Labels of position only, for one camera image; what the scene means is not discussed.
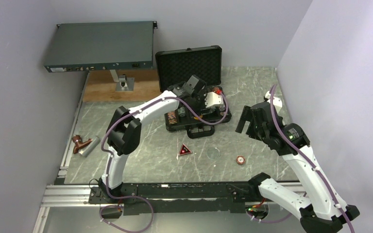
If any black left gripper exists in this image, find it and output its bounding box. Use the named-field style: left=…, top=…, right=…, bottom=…
left=188, top=89, right=212, bottom=118

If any red triangular dealer button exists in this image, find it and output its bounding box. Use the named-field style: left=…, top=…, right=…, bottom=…
left=178, top=144, right=192, bottom=156

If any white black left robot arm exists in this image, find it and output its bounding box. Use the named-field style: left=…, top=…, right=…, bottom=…
left=99, top=75, right=226, bottom=204

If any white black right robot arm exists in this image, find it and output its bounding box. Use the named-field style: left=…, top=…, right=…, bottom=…
left=236, top=101, right=360, bottom=233

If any black poker set case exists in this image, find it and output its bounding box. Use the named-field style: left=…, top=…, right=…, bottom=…
left=155, top=45, right=232, bottom=139

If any green blue chip stack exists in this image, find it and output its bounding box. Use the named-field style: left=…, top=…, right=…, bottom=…
left=178, top=108, right=186, bottom=117

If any multicolour poker chip stack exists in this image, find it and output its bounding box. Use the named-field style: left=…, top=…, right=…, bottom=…
left=167, top=111, right=178, bottom=125

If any clear round plastic disc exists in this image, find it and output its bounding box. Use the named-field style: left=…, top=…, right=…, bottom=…
left=206, top=147, right=221, bottom=160

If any grey rack network device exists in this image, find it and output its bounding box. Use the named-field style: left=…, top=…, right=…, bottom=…
left=43, top=21, right=157, bottom=73

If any wooden board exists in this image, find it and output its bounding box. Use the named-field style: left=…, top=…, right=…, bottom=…
left=83, top=69, right=161, bottom=102

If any grey copper clamp tool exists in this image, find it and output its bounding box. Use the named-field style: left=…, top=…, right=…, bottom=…
left=71, top=134, right=100, bottom=157

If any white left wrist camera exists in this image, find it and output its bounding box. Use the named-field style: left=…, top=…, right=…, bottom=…
left=204, top=91, right=224, bottom=108

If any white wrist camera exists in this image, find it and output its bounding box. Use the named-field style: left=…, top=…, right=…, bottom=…
left=264, top=91, right=283, bottom=113
left=204, top=91, right=224, bottom=108

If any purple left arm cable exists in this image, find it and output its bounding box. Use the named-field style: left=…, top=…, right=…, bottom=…
left=100, top=91, right=229, bottom=232

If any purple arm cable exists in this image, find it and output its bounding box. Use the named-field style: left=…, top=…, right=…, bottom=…
left=100, top=91, right=229, bottom=232
left=246, top=84, right=356, bottom=233

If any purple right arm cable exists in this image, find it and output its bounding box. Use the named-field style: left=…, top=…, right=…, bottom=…
left=246, top=84, right=356, bottom=233

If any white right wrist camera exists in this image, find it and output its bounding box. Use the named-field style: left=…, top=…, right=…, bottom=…
left=264, top=91, right=283, bottom=113

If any grey metal bracket stand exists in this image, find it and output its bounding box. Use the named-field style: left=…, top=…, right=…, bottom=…
left=110, top=69, right=135, bottom=92

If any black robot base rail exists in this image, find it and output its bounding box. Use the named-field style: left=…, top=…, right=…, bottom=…
left=88, top=182, right=264, bottom=215

